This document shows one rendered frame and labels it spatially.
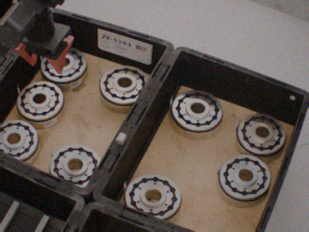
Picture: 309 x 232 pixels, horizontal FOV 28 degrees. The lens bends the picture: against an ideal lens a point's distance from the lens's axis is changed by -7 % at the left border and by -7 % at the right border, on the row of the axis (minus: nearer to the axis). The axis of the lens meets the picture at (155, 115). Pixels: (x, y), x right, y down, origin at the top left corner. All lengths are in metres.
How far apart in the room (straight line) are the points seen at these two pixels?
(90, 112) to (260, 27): 0.61
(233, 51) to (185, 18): 0.17
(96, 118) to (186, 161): 0.20
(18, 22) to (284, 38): 0.88
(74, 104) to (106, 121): 0.08
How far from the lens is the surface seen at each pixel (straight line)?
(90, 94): 1.35
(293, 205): 1.39
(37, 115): 1.28
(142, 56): 1.35
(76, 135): 1.28
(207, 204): 1.20
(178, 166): 1.24
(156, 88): 1.23
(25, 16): 1.05
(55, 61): 1.15
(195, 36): 1.66
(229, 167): 1.22
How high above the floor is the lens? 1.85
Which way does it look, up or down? 51 degrees down
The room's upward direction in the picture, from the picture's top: 4 degrees clockwise
